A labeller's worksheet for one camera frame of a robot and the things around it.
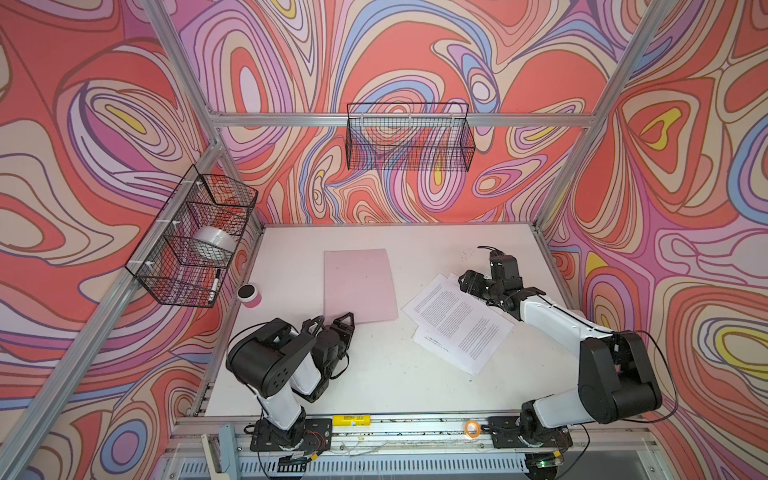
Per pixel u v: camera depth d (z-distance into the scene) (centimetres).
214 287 71
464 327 93
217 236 73
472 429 75
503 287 69
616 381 43
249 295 93
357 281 104
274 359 47
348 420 75
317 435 72
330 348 70
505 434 73
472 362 86
